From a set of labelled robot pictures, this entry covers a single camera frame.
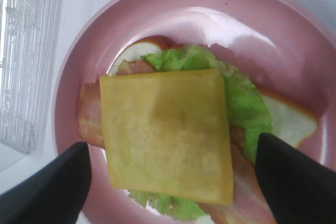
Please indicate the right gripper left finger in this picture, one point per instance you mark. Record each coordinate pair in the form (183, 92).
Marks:
(55, 194)

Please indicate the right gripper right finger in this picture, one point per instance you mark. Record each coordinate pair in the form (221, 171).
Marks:
(297, 189)

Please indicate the pink bacon strip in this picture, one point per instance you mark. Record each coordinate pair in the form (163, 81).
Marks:
(249, 205)

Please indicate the bread slice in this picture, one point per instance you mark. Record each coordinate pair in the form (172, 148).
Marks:
(290, 121)

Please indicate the brown bacon strip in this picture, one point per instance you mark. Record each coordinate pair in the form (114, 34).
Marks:
(89, 114)

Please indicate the green lettuce leaf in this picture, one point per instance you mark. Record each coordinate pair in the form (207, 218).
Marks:
(246, 110)

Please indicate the yellow cheese slice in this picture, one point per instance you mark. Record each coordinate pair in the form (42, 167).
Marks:
(168, 133)

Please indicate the pink round plate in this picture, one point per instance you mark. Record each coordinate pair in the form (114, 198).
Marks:
(281, 46)

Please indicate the left clear plastic tray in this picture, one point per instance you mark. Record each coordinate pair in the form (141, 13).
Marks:
(28, 38)

